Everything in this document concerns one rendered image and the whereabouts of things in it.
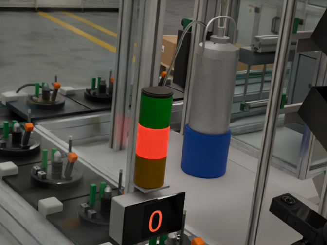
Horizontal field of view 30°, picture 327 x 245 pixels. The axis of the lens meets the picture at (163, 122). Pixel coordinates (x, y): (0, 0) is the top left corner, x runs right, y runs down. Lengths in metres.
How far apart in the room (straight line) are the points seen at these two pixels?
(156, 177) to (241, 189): 1.04
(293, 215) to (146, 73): 0.32
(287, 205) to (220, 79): 0.97
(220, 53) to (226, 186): 0.43
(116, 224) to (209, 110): 1.03
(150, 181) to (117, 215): 0.07
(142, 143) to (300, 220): 0.28
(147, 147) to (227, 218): 0.88
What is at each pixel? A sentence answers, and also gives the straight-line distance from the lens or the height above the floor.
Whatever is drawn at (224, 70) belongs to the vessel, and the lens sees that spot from 1.93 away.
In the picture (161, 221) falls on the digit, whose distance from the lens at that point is 1.01.
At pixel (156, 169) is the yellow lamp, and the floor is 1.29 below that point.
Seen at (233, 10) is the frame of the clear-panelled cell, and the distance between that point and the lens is 2.28.
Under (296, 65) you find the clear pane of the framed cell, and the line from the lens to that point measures 2.11.
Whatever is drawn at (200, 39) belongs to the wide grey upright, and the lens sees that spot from 2.29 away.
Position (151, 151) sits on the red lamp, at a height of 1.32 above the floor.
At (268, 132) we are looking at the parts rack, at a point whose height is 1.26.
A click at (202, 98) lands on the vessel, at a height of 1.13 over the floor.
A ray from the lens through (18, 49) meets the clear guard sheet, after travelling 0.83.
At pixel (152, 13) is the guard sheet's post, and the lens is 0.92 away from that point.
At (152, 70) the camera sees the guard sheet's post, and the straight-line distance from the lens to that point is 0.95.
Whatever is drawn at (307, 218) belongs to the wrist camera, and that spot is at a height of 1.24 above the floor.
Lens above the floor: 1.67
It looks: 19 degrees down
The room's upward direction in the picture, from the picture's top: 6 degrees clockwise
